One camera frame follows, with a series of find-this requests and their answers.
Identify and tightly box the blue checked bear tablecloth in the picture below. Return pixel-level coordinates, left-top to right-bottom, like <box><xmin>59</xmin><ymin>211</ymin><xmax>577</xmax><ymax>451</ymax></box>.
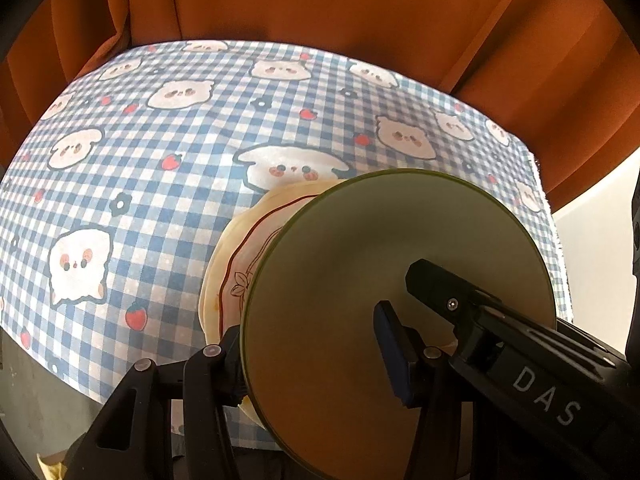
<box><xmin>0</xmin><ymin>40</ymin><xmax>576</xmax><ymax>453</ymax></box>

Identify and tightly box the large scalloped yellow flower plate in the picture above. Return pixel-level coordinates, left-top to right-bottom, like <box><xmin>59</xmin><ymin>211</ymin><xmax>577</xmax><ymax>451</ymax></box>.
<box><xmin>198</xmin><ymin>178</ymin><xmax>351</xmax><ymax>411</ymax></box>

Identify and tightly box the pale yellow cloth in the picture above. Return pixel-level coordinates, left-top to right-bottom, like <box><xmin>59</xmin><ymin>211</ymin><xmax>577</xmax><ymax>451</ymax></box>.
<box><xmin>35</xmin><ymin>452</ymin><xmax>68</xmax><ymax>480</ymax></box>

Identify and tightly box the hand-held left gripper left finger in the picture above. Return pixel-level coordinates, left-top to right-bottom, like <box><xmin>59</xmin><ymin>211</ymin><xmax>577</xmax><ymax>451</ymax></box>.
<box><xmin>65</xmin><ymin>325</ymin><xmax>248</xmax><ymax>480</ymax></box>

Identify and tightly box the orange curtain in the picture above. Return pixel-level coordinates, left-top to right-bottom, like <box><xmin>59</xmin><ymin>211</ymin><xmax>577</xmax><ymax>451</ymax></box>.
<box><xmin>0</xmin><ymin>0</ymin><xmax>640</xmax><ymax>196</ymax></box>

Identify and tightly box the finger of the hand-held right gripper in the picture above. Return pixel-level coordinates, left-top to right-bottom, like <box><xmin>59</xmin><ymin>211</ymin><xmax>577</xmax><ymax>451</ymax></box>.
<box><xmin>405</xmin><ymin>259</ymin><xmax>506</xmax><ymax>343</ymax></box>

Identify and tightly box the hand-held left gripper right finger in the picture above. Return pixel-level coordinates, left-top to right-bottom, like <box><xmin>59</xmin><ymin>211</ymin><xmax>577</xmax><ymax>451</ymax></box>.
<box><xmin>374</xmin><ymin>301</ymin><xmax>481</xmax><ymax>480</ymax></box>

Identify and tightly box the white bowl with blue leaves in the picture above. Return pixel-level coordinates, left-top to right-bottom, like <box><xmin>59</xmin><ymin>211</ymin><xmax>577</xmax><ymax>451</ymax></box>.
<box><xmin>240</xmin><ymin>169</ymin><xmax>557</xmax><ymax>480</ymax></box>

